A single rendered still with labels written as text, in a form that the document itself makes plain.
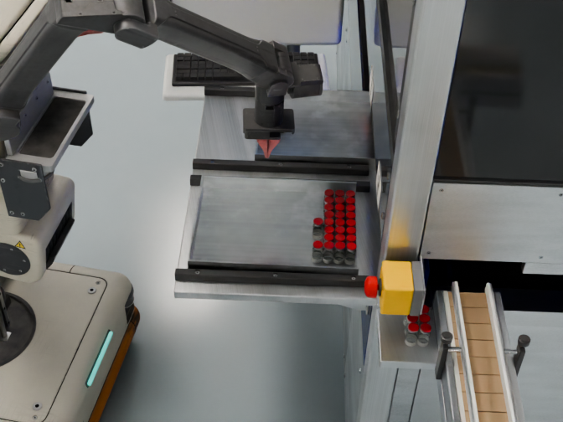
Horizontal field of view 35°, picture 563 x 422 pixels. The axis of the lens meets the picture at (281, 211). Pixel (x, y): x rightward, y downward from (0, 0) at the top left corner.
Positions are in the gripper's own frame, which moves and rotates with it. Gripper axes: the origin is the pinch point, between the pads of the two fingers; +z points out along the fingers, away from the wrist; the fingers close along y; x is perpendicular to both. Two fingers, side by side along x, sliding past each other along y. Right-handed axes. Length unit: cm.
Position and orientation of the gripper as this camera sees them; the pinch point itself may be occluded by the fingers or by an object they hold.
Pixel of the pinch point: (266, 152)
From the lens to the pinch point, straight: 183.9
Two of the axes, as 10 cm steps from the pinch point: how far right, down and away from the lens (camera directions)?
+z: -0.5, 7.0, 7.1
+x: -0.4, -7.1, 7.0
